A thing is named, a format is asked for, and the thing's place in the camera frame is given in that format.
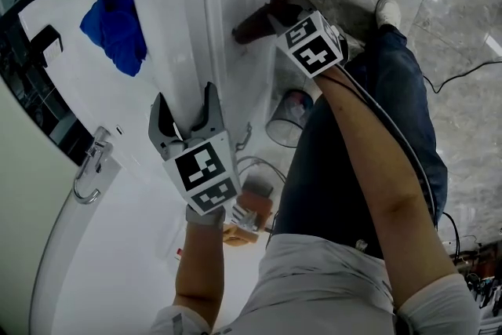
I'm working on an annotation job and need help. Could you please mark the person's right forearm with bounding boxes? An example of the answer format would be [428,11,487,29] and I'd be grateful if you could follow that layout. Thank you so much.
[313,68,460,317]

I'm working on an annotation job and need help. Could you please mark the person's left forearm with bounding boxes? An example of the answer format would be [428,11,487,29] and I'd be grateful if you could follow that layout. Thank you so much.
[174,223,225,326]

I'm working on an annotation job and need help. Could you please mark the white ceramic sink basin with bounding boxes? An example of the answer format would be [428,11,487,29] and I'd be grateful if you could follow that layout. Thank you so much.
[17,0,201,287]

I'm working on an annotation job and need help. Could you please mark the person's white shirt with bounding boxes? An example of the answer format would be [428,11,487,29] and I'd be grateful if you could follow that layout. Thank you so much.
[151,233,482,335]

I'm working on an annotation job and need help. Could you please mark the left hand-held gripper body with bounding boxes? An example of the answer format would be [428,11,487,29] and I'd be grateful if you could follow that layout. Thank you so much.
[156,130,242,216]

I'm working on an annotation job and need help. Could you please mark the black floor cable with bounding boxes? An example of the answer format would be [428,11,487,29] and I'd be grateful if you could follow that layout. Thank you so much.
[422,56,502,94]

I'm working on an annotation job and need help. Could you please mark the person's right leg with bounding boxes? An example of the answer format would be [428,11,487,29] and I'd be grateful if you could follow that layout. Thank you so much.
[344,25,448,217]

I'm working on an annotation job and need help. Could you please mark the person's left leg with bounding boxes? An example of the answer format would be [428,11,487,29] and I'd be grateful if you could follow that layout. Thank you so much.
[270,93,393,260]

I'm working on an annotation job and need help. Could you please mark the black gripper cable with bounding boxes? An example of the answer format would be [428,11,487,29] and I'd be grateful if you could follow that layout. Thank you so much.
[325,70,438,224]

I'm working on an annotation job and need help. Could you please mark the white vanity cabinet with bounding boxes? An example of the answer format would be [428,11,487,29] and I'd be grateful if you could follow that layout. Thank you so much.
[180,0,296,169]

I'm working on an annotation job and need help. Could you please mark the black soap dispenser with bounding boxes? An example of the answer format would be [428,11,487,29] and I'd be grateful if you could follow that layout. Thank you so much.
[29,24,64,70]

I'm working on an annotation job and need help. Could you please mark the blue cloth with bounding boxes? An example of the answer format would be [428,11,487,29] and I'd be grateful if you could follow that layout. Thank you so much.
[79,0,148,78]

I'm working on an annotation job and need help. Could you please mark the grey floor cables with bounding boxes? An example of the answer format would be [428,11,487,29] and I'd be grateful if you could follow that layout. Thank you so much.
[235,155,287,185]

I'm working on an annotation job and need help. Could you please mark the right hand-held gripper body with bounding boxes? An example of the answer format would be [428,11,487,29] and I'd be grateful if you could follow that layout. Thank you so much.
[269,0,350,79]

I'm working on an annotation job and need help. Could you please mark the person's right shoe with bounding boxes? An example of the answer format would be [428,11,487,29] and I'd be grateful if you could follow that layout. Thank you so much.
[374,0,402,28]

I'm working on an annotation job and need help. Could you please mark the person's leg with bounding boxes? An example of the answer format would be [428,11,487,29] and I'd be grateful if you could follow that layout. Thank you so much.
[344,25,448,217]
[270,93,393,260]

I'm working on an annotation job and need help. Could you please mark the black mesh wastebasket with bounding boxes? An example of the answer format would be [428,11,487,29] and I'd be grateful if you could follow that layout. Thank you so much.
[265,89,315,149]

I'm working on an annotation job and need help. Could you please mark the black cabinet door handle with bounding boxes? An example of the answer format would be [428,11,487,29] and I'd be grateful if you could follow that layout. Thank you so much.
[235,122,253,151]

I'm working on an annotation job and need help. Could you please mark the white wristband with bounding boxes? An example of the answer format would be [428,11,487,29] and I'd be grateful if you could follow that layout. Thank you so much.
[184,205,227,228]

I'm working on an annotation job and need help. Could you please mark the chrome faucet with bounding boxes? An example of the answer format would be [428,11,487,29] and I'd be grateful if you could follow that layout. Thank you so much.
[73,125,115,206]

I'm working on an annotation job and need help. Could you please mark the brown cloth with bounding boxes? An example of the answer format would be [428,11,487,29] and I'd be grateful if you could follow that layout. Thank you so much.
[231,0,301,46]

